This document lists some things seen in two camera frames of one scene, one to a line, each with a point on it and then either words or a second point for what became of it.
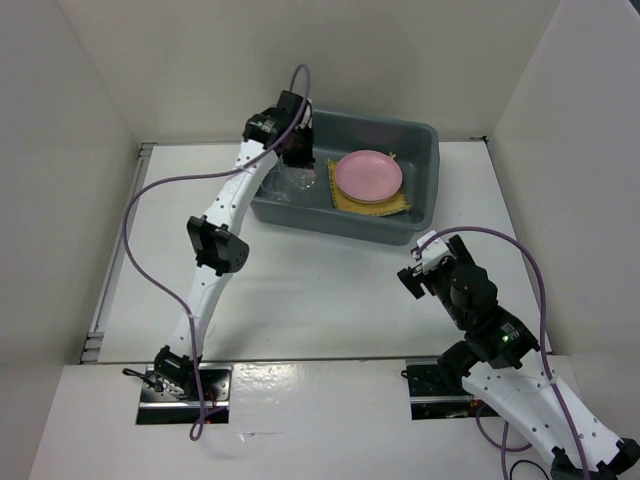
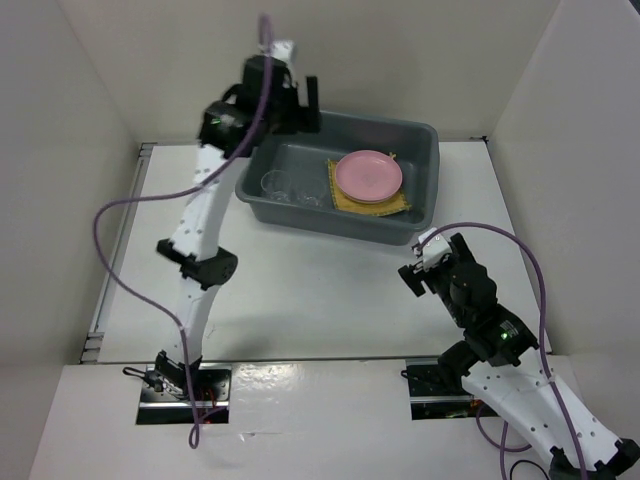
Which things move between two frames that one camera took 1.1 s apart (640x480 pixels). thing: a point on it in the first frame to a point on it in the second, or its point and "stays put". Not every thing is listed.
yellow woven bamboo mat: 395,204 stays put
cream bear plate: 366,201 stays put
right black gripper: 410,281 stays put
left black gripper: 306,159 to 301,118
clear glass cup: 299,178 to 310,198
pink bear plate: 368,174 stays put
